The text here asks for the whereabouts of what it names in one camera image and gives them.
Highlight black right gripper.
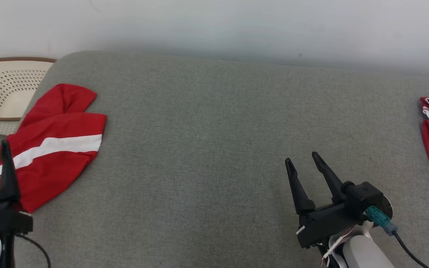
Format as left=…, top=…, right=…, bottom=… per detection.
left=285, top=151, right=366, bottom=249

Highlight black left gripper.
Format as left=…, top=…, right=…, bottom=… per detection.
left=0, top=140, right=34, bottom=235

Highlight red shorts with white stripe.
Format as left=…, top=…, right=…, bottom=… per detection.
left=0, top=83, right=107, bottom=213

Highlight cream perforated laundry basket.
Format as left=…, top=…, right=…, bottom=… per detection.
left=0, top=57, right=57, bottom=135

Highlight grey fabric sofa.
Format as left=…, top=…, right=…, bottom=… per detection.
left=0, top=50, right=429, bottom=268

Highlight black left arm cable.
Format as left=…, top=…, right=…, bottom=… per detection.
left=13, top=234, right=51, bottom=268

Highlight teal cable connector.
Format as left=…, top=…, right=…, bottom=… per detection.
left=363, top=206, right=398, bottom=236

